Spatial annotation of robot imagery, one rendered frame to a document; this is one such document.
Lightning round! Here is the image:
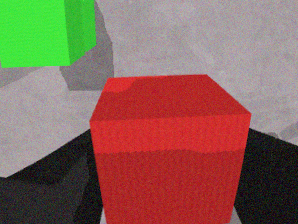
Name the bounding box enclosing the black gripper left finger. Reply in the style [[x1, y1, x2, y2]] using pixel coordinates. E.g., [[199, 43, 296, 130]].
[[0, 129, 104, 224]]

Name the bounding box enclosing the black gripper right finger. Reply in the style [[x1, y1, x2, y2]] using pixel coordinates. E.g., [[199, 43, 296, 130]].
[[233, 128, 298, 224]]

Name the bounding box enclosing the green block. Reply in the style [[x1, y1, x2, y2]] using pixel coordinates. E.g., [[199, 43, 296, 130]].
[[0, 0, 85, 68], [81, 0, 96, 52]]

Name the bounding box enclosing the red block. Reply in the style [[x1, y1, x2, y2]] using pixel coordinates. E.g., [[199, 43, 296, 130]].
[[89, 75, 251, 224]]

